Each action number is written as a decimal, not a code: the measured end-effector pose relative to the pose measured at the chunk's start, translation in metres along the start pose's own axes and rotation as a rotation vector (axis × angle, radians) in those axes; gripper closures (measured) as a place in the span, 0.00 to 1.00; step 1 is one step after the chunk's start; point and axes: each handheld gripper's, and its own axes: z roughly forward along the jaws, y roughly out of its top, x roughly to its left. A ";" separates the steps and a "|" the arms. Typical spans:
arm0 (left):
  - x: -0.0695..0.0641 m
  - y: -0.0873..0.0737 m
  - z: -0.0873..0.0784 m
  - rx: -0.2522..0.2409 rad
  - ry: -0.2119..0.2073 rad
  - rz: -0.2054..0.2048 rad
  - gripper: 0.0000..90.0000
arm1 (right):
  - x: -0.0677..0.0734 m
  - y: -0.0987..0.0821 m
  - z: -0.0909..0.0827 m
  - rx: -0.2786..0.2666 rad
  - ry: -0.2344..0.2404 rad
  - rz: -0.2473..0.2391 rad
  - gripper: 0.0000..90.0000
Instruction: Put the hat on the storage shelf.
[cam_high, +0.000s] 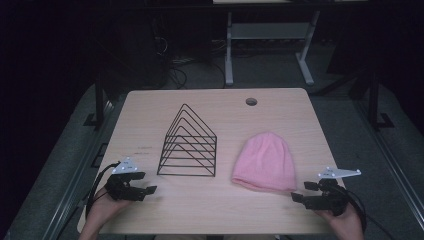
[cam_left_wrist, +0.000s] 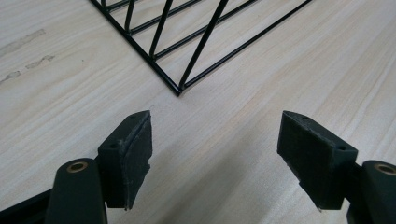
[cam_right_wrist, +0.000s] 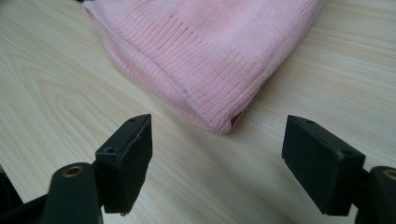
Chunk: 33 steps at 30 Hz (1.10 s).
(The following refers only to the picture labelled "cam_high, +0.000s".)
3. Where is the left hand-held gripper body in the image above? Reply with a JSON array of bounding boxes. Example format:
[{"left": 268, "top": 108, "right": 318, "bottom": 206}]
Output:
[{"left": 104, "top": 156, "right": 147, "bottom": 203}]

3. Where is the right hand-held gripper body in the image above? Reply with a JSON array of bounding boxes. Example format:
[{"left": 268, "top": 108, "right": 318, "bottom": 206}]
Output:
[{"left": 315, "top": 166, "right": 362, "bottom": 217}]

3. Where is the pink knit beanie hat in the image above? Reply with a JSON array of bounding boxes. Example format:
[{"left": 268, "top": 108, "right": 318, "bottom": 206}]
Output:
[{"left": 231, "top": 131, "right": 298, "bottom": 194}]

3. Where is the black wire file rack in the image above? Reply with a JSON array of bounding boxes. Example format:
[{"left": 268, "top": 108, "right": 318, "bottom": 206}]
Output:
[{"left": 156, "top": 103, "right": 218, "bottom": 178}]

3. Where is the person's right hand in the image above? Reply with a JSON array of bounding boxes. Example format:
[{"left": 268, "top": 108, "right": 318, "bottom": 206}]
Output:
[{"left": 314, "top": 201, "right": 366, "bottom": 235}]

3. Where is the person's left hand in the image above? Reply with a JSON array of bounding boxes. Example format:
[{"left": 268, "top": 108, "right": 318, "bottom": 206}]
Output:
[{"left": 85, "top": 187, "right": 135, "bottom": 235}]

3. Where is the black metal stand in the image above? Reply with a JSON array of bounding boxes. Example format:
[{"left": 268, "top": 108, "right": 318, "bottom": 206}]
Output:
[
  {"left": 364, "top": 64, "right": 396, "bottom": 132},
  {"left": 83, "top": 74, "right": 108, "bottom": 131}
]

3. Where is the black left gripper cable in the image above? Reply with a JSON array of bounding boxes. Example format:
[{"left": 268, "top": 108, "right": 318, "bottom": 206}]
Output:
[{"left": 85, "top": 161, "right": 122, "bottom": 219}]

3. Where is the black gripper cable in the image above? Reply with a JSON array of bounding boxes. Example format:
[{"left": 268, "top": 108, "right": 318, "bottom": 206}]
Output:
[
  {"left": 343, "top": 189, "right": 398, "bottom": 240},
  {"left": 85, "top": 161, "right": 122, "bottom": 219}
]

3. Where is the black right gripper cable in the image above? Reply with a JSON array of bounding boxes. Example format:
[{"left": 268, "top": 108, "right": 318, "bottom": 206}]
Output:
[{"left": 343, "top": 189, "right": 398, "bottom": 240}]

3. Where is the bundle of floor cables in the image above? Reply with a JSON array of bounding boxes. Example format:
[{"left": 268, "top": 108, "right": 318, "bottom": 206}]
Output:
[{"left": 156, "top": 34, "right": 228, "bottom": 90}]

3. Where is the white metal desk frame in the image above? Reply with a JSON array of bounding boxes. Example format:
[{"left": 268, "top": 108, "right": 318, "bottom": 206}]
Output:
[{"left": 224, "top": 10, "right": 322, "bottom": 87}]

